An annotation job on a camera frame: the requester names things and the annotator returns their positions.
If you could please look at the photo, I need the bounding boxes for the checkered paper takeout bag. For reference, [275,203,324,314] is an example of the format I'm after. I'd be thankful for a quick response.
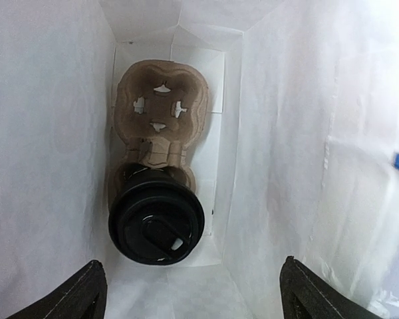
[0,1,399,318]

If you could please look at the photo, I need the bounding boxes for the black coffee cup lid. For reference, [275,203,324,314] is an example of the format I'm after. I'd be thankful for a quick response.
[108,181,205,266]

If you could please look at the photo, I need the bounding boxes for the brown cardboard cup carrier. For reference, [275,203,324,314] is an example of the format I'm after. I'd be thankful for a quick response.
[108,60,209,199]

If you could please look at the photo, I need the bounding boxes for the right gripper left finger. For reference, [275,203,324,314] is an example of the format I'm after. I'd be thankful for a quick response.
[10,261,107,319]

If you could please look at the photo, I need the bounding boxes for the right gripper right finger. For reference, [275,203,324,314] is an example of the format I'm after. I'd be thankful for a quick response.
[279,256,379,319]

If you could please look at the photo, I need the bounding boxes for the black paper coffee cup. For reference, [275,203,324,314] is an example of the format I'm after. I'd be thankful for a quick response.
[120,163,176,190]

